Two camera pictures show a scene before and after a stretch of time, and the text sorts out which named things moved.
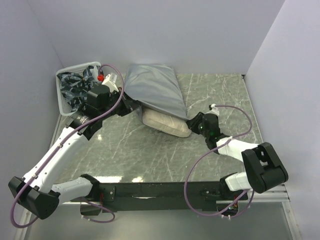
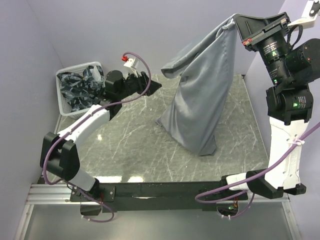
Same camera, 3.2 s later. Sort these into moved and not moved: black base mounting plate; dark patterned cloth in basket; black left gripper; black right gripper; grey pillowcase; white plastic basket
Moved: black right gripper; black left gripper; grey pillowcase
Not moved: dark patterned cloth in basket; white plastic basket; black base mounting plate
